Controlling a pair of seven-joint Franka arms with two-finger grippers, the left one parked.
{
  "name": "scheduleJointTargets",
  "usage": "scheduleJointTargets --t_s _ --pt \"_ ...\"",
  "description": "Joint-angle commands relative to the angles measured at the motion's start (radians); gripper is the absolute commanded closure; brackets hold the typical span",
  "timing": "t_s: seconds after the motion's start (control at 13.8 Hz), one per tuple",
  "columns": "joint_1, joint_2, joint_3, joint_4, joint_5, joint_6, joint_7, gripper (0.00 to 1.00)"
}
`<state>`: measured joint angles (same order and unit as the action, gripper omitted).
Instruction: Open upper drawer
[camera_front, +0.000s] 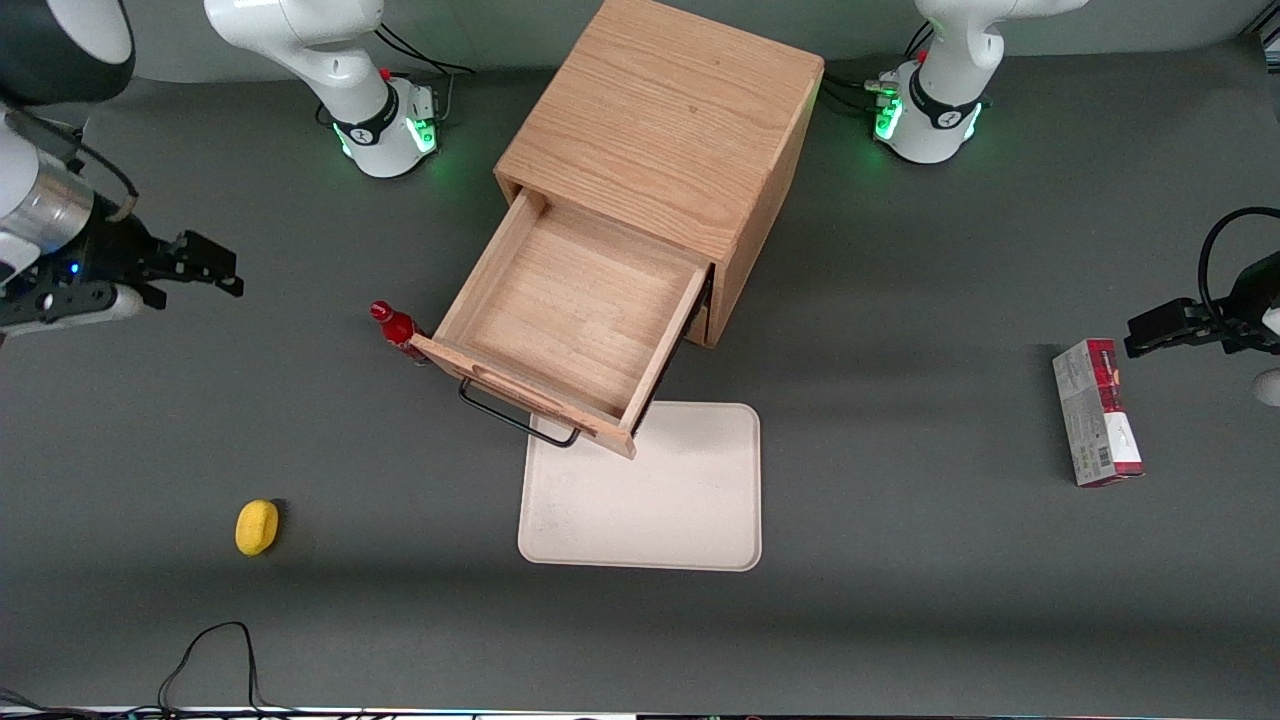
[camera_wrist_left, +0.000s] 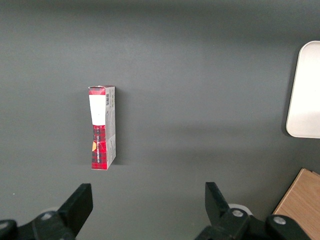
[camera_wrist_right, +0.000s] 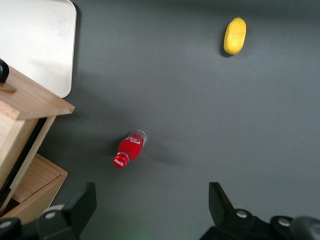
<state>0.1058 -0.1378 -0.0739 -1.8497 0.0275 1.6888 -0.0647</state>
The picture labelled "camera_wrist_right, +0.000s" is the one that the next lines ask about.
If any wooden drawer cabinet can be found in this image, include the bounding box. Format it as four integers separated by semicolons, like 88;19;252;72
0;64;76;201

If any yellow lemon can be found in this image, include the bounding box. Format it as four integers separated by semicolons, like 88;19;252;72
223;16;248;56

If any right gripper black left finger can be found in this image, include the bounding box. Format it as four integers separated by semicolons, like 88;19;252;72
36;182;98;240

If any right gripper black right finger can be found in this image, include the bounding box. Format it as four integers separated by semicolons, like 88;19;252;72
208;181;256;228

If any black metal drawer handle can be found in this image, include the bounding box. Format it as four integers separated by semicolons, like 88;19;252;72
0;58;17;94

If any cream rectangular tray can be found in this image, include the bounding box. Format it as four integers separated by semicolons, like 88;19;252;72
0;0;78;99

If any red soda bottle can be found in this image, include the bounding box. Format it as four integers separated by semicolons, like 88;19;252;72
112;129;148;170

